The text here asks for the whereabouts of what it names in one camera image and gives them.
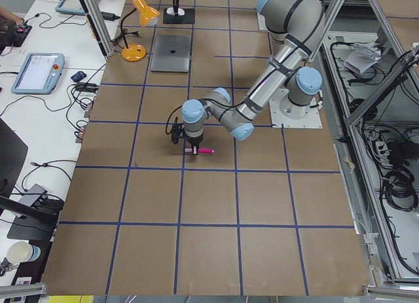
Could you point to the pink marker pen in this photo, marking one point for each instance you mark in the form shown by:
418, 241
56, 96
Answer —
203, 151

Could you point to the white computer mouse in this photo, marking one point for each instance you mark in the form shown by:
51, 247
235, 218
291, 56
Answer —
169, 11

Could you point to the black mousepad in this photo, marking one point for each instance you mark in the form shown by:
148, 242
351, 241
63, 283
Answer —
189, 18

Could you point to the silver laptop notebook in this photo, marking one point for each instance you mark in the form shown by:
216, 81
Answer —
171, 54

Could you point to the black power adapter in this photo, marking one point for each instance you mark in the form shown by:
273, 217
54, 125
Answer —
109, 16

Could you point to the blue teach pendant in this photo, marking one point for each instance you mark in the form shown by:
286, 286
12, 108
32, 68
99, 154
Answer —
39, 74
72, 7

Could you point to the small blue device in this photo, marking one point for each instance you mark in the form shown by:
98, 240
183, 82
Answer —
78, 76

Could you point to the seated person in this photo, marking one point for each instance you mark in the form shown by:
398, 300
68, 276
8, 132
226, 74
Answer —
9, 36

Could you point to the black monitor stand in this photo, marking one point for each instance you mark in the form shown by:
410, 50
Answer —
30, 223

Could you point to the grey usb hub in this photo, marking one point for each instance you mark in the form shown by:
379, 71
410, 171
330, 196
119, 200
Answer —
32, 195

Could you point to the white paper stack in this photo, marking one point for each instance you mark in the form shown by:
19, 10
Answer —
362, 57

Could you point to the white paper cup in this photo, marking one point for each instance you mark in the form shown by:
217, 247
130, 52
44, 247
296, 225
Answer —
22, 251

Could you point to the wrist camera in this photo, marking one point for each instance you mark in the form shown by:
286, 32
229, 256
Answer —
176, 131

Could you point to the aluminium frame post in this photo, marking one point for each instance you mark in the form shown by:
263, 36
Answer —
97, 24

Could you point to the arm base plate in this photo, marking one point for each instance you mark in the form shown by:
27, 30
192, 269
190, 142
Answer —
284, 114
261, 23

